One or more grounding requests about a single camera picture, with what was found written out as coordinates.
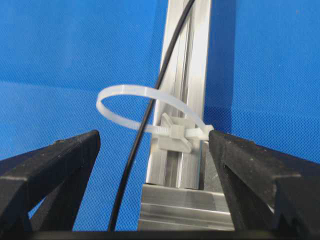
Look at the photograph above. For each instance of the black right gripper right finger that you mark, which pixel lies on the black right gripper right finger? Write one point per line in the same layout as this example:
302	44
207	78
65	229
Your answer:
266	189

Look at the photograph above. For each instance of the white zip tie loop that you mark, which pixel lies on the white zip tie loop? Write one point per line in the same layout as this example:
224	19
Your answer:
200	132

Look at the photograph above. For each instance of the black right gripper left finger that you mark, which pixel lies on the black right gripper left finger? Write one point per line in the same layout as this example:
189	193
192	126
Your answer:
42	190

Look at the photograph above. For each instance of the grey zip tie mount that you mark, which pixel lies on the grey zip tie mount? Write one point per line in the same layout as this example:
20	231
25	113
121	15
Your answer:
176	140

